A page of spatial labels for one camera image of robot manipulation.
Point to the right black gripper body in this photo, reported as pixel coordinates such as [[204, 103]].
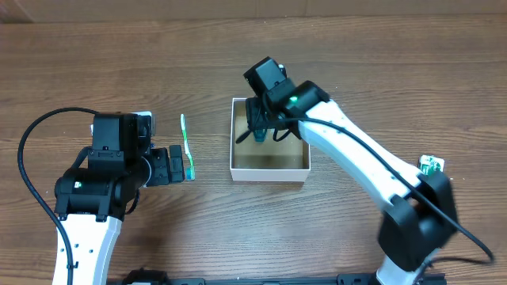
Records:
[[256, 115]]

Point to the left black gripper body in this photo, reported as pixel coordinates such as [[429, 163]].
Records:
[[162, 167]]

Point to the green white toothbrush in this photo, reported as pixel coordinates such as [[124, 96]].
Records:
[[190, 172]]

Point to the teal mouthwash bottle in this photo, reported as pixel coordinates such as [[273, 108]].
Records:
[[260, 135]]

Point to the green white soap packet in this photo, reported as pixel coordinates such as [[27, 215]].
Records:
[[429, 164]]

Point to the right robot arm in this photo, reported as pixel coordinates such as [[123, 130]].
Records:
[[419, 211]]

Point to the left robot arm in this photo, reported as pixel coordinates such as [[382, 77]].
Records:
[[91, 202]]

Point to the white cardboard box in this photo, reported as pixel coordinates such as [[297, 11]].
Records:
[[269, 161]]

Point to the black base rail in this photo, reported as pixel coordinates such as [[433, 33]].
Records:
[[153, 277]]

